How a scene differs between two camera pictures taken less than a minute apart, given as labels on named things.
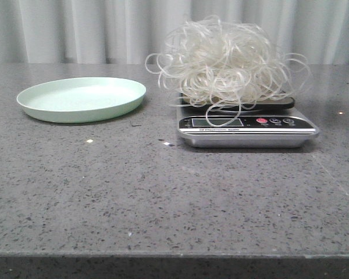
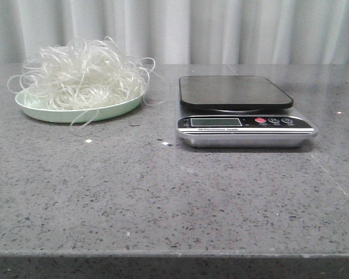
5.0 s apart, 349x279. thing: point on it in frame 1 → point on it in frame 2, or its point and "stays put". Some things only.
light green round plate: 81,100 stays put
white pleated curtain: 126,32 stays put
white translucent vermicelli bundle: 226,65 → 84,75
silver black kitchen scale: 273,123 stays put
